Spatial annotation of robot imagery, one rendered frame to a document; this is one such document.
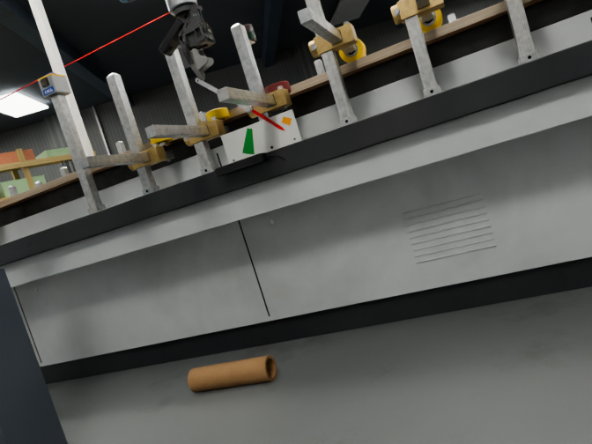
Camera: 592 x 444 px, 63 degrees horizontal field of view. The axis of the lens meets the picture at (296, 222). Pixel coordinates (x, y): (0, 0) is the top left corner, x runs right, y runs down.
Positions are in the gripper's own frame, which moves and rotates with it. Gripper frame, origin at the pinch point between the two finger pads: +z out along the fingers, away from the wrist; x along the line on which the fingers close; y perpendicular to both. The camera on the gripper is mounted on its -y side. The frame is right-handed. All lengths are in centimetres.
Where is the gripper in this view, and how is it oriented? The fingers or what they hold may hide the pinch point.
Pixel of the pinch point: (199, 77)
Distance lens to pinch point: 157.4
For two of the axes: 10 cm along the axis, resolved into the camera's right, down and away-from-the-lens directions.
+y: 8.9, -2.6, -3.7
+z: 3.0, 9.5, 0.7
